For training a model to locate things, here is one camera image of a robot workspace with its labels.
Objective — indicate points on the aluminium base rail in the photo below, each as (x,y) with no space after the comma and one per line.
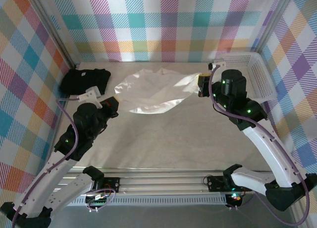
(161,183)

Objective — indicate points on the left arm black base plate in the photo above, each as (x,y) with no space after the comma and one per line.
(111,184)

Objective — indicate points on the white t-shirt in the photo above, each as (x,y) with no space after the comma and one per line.
(153,91)

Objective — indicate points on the controller board with coloured light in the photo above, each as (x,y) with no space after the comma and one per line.
(235,198)

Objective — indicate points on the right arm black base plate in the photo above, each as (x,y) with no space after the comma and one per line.
(215,184)

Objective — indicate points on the white plastic mesh basket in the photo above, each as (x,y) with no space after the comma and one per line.
(255,72)

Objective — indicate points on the folded black t-shirt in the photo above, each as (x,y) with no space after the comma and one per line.
(81,80)

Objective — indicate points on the aluminium frame post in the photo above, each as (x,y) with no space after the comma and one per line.
(59,37)
(273,19)

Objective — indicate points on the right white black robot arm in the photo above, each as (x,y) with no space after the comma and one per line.
(267,148)

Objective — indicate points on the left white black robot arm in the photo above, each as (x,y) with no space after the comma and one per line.
(57,173)

